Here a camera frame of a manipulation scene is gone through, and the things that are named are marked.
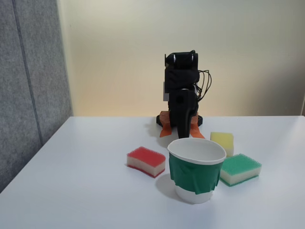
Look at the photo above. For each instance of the orange tape strip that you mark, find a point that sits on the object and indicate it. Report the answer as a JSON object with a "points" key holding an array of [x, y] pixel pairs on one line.
{"points": [[197, 132], [165, 130]]}

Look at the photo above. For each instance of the yellow and white sponge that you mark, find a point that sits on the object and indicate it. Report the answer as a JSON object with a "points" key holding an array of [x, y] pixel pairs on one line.
{"points": [[222, 141]]}

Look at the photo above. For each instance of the gray felt partition panel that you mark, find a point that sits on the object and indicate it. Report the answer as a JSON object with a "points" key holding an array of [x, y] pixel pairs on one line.
{"points": [[31, 95]]}

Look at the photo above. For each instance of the white paper cup green band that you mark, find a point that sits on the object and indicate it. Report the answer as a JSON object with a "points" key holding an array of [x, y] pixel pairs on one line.
{"points": [[194, 176]]}

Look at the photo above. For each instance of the red and white sponge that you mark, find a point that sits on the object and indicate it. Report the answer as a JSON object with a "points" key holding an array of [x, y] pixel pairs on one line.
{"points": [[145, 158]]}

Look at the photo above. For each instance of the green and white sponge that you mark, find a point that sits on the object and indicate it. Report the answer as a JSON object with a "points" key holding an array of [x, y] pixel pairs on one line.
{"points": [[239, 168]]}

